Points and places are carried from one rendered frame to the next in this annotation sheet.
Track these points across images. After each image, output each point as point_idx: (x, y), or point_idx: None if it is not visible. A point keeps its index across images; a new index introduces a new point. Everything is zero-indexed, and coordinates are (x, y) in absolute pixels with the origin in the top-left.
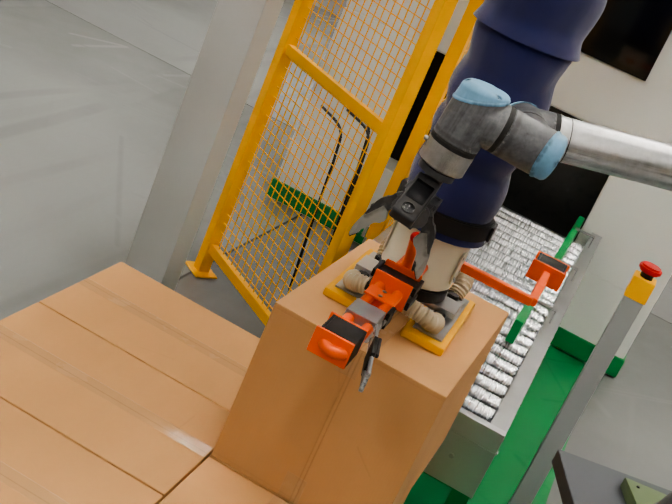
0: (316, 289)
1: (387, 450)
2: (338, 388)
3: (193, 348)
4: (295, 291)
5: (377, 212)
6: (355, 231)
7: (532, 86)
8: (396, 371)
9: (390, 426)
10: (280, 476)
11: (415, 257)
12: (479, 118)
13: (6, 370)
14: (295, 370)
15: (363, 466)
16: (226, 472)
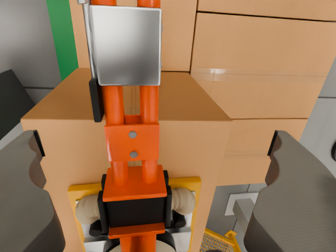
0: (206, 178)
1: (78, 89)
2: (137, 100)
3: (229, 151)
4: (221, 157)
5: (326, 228)
6: (284, 132)
7: None
8: (87, 118)
9: (80, 96)
10: None
11: (31, 158)
12: None
13: (309, 46)
14: (177, 99)
15: None
16: (175, 65)
